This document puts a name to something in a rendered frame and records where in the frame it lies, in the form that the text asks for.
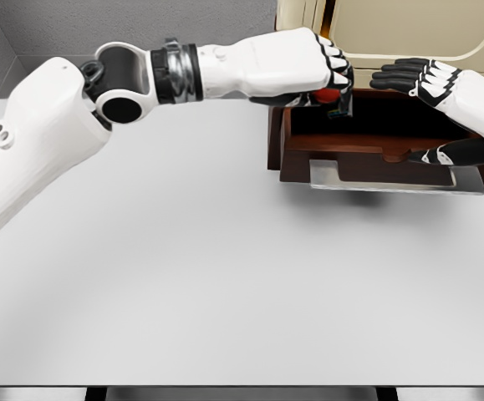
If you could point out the cream panelled door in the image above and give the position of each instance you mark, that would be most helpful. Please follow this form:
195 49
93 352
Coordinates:
413 29

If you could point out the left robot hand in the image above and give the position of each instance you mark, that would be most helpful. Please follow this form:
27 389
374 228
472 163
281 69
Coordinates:
291 62

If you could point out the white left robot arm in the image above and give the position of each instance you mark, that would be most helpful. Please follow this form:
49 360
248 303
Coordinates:
57 125

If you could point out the brown wooden cabinet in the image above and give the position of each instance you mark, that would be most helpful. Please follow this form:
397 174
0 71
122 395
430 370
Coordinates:
274 138

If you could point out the red and black switch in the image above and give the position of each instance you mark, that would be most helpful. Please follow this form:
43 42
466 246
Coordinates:
325 95

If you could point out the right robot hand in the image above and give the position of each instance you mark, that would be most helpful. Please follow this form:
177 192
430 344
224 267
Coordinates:
475 104

